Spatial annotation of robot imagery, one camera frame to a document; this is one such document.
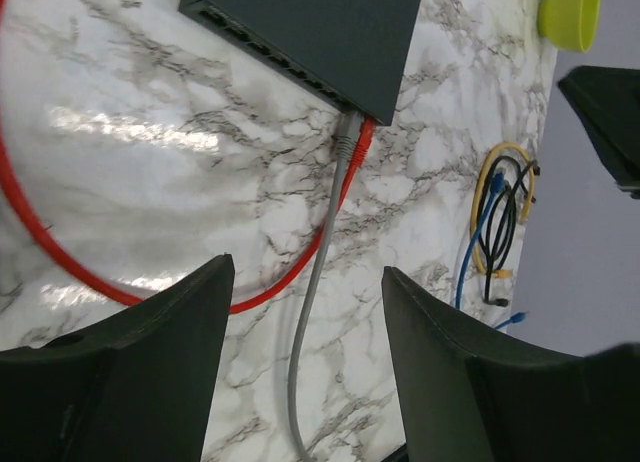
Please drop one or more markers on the black left gripper left finger pad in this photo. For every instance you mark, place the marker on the black left gripper left finger pad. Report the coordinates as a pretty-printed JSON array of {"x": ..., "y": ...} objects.
[{"x": 136, "y": 386}]

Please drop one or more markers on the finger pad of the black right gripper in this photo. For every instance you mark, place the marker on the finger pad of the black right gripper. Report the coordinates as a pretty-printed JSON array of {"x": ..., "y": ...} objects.
[{"x": 606, "y": 100}]

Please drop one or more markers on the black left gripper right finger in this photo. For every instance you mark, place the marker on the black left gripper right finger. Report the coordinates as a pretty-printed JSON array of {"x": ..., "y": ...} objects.
[{"x": 468, "y": 392}]

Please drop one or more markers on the black network switch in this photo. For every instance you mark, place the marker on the black network switch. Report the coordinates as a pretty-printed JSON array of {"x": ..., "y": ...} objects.
[{"x": 349, "y": 53}]

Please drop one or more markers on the lime green bowl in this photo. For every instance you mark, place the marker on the lime green bowl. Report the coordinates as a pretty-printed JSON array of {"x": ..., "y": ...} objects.
[{"x": 569, "y": 25}]

